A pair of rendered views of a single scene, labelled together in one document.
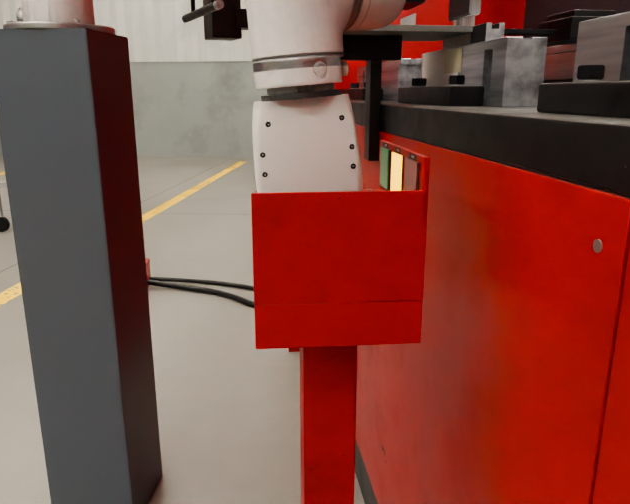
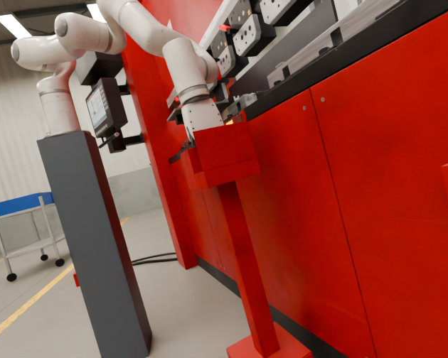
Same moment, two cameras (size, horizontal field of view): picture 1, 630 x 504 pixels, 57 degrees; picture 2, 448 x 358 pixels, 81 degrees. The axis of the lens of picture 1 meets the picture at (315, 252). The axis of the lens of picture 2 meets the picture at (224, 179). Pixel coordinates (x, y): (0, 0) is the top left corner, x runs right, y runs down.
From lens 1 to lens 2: 0.31 m
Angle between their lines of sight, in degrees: 20
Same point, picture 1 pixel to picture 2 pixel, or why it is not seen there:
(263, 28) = (182, 80)
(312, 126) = (204, 109)
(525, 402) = (300, 177)
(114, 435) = (129, 309)
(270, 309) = (209, 171)
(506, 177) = (267, 115)
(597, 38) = (274, 77)
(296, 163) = (203, 122)
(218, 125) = not seen: hidden behind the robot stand
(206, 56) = not seen: hidden behind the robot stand
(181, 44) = not seen: hidden behind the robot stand
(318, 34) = (200, 78)
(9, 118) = (52, 175)
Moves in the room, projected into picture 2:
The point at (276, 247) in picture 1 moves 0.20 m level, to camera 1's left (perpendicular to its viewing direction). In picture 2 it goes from (205, 148) to (125, 167)
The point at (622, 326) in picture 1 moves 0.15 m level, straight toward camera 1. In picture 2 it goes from (320, 122) to (333, 113)
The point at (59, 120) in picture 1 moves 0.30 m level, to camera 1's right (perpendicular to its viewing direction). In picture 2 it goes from (77, 169) to (150, 152)
